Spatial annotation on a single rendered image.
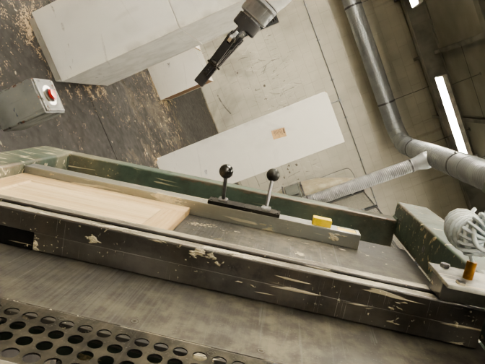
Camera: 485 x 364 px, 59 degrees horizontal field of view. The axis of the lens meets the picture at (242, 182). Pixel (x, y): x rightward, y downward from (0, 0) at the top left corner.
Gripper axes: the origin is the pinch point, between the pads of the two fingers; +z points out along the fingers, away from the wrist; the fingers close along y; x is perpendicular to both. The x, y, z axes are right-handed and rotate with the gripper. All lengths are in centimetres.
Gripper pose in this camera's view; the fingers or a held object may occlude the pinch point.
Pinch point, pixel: (206, 74)
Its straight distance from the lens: 131.3
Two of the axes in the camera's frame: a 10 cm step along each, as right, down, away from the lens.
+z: -6.6, 7.2, 2.2
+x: -7.4, -6.7, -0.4
